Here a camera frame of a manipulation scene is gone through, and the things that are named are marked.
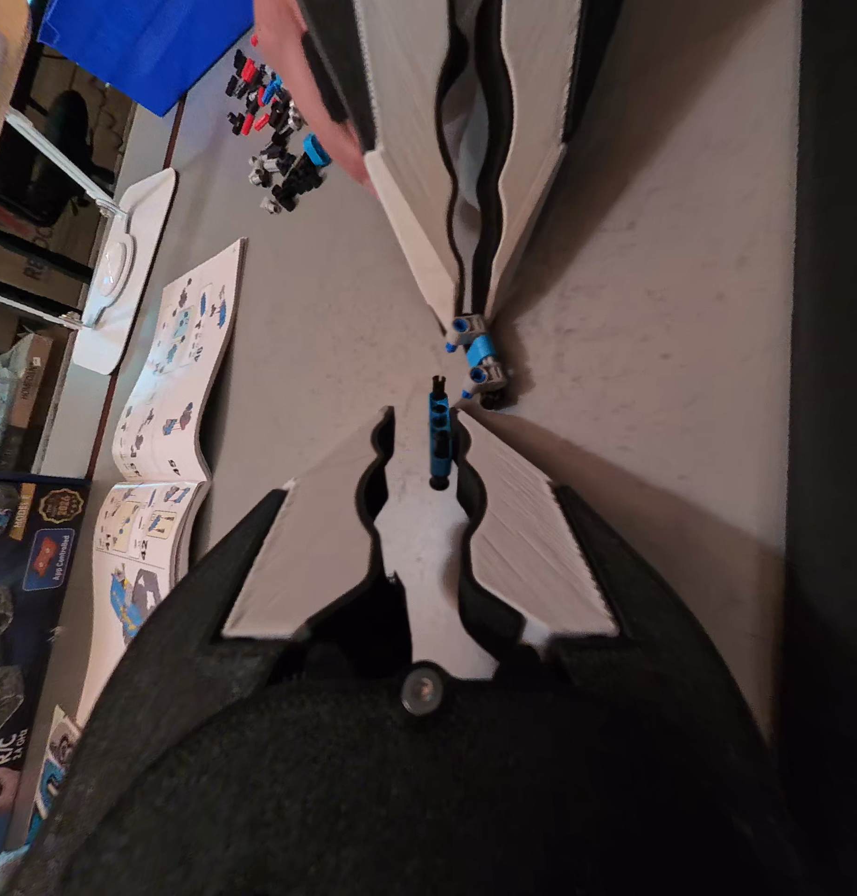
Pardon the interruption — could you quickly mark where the blue sticker sheet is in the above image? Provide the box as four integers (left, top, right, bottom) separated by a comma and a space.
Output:
26, 703, 86, 841

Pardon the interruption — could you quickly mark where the blue beam with black pins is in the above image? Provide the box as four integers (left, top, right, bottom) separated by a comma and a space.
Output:
428, 374, 460, 491

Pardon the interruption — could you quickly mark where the grey and blue connector assembly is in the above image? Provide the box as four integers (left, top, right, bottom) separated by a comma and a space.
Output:
444, 313, 516, 410

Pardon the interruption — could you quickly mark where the grey desk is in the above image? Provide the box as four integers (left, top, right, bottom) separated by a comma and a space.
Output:
1, 0, 803, 896

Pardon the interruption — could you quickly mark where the dark dimpled mat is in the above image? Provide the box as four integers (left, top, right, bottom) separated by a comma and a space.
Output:
778, 0, 857, 896

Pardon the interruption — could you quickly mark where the dark blue robot kit box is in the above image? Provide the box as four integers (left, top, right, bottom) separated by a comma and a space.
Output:
0, 472, 92, 869

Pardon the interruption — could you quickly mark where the person's right hand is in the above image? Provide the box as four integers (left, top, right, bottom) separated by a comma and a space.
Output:
252, 0, 378, 193

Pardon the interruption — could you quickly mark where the open instruction booklet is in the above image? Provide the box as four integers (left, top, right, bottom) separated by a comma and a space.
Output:
75, 238, 249, 729

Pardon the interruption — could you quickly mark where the blue plastic bin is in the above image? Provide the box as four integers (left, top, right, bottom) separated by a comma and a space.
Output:
36, 0, 256, 119

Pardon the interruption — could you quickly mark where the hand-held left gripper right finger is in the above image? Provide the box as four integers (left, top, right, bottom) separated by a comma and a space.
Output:
455, 408, 620, 645

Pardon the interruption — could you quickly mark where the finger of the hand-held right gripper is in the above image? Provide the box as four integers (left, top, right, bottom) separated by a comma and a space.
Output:
470, 0, 585, 326
353, 0, 471, 336

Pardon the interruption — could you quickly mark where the pile of small building parts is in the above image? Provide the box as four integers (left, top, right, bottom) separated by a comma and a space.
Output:
224, 48, 333, 214

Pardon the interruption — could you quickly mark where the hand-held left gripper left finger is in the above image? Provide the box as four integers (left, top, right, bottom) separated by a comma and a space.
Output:
220, 406, 397, 641

